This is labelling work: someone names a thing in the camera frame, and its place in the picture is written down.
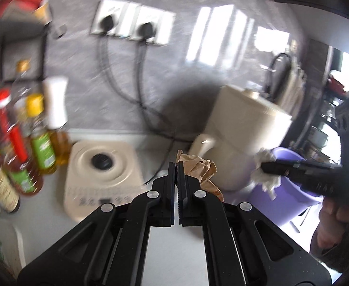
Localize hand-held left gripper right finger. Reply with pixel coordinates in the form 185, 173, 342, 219
176, 161, 331, 286

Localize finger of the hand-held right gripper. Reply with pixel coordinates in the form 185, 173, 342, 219
268, 158, 342, 170
260, 163, 306, 187

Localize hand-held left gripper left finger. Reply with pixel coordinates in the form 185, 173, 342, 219
18, 161, 176, 286

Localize white tissue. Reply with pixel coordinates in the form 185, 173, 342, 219
251, 147, 282, 201

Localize brown paper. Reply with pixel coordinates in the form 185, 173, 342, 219
176, 149, 224, 203

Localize purple plastic bucket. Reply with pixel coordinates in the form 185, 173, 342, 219
246, 147, 322, 225

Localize person's right hand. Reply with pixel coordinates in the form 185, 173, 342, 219
310, 199, 349, 248

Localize steel pot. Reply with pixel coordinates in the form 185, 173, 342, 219
311, 124, 330, 147

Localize black rack with cookware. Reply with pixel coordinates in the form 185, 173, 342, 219
294, 45, 349, 165

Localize cream air fryer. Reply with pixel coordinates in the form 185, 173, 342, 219
189, 85, 293, 191

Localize red container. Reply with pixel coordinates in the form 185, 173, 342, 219
329, 70, 347, 95

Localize white hanging bags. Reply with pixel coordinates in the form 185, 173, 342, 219
277, 62, 308, 108

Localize cream induction cooker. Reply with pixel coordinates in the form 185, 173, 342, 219
63, 140, 145, 223

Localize yellow capped green label bottle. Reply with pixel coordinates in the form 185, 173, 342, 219
25, 93, 57, 175

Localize white oil sprayer bottle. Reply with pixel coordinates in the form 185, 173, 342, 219
42, 76, 73, 167

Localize red capped oil bottle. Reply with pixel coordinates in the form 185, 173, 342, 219
0, 89, 44, 198

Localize black power plug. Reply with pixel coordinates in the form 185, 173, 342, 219
135, 22, 154, 41
98, 15, 115, 34

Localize white plastic tray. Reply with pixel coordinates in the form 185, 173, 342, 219
0, 216, 26, 275

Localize gold capped clear bottle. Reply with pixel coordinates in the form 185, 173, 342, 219
13, 60, 32, 96

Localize yellow packet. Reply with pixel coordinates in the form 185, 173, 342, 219
33, 2, 54, 25

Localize black dish rack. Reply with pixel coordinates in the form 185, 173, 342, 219
0, 21, 68, 82

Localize red and white packet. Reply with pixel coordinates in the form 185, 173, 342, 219
0, 0, 42, 22

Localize black hanging cable loop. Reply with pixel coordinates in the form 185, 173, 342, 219
265, 52, 293, 96

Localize black power cable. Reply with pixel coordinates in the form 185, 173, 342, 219
137, 40, 177, 186
99, 33, 193, 143

